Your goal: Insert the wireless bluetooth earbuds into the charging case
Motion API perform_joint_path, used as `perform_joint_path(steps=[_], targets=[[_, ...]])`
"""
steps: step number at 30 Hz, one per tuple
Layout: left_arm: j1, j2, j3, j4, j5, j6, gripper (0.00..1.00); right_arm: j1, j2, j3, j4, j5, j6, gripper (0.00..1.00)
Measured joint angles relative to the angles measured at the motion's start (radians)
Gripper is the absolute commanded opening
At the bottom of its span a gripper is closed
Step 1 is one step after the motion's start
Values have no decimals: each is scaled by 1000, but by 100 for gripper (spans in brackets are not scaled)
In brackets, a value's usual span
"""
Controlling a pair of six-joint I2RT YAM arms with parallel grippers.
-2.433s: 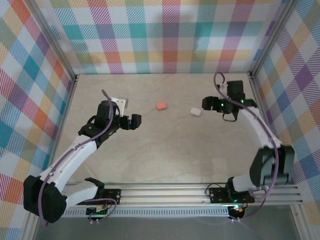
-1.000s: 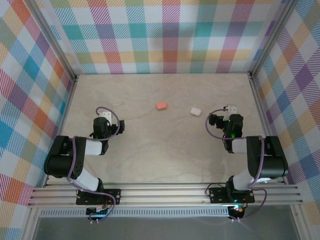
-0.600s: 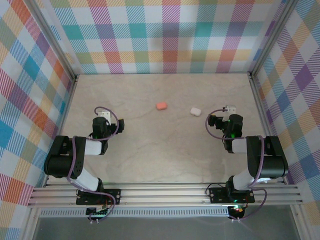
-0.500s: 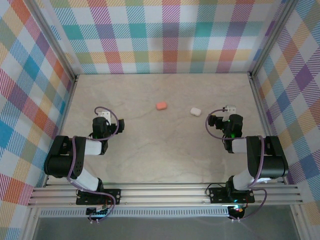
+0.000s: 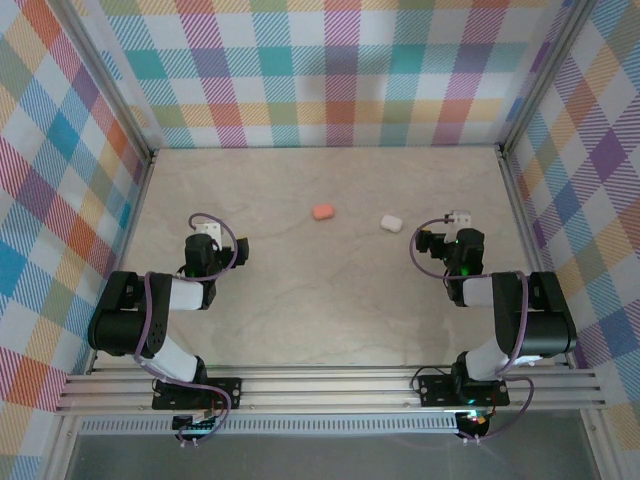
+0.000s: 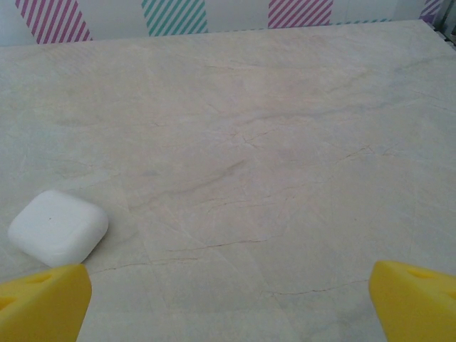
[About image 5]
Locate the circuit board with yellow part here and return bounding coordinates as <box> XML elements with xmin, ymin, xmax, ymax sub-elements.
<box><xmin>457</xmin><ymin>409</ymin><xmax>490</xmax><ymax>429</ymax></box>

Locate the grey slotted cable duct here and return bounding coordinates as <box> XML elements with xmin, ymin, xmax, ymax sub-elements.
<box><xmin>79</xmin><ymin>417</ymin><xmax>461</xmax><ymax>436</ymax></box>

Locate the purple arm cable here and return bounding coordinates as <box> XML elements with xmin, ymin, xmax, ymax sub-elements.
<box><xmin>133</xmin><ymin>213</ymin><xmax>239</xmax><ymax>444</ymax></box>
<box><xmin>409</xmin><ymin>216</ymin><xmax>536</xmax><ymax>444</ymax></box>

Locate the circuit board with green lights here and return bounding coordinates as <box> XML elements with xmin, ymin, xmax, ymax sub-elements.
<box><xmin>172</xmin><ymin>412</ymin><xmax>221</xmax><ymax>434</ymax></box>

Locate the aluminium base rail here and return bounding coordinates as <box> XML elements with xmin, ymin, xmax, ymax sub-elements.
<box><xmin>53</xmin><ymin>366</ymin><xmax>607</xmax><ymax>415</ymax></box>

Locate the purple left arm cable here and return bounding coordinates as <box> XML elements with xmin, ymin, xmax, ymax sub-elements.
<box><xmin>133</xmin><ymin>213</ymin><xmax>239</xmax><ymax>444</ymax></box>

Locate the aluminium frame post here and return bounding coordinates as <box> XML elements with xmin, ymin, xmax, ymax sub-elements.
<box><xmin>52</xmin><ymin>0</ymin><xmax>156</xmax><ymax>166</ymax></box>
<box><xmin>497</xmin><ymin>0</ymin><xmax>599</xmax><ymax>157</ymax></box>

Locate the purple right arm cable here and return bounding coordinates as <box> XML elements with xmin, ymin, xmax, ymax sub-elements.
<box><xmin>409</xmin><ymin>216</ymin><xmax>536</xmax><ymax>444</ymax></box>

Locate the aluminium side rail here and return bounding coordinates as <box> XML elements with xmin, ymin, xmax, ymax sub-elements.
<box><xmin>494</xmin><ymin>144</ymin><xmax>616</xmax><ymax>480</ymax></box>

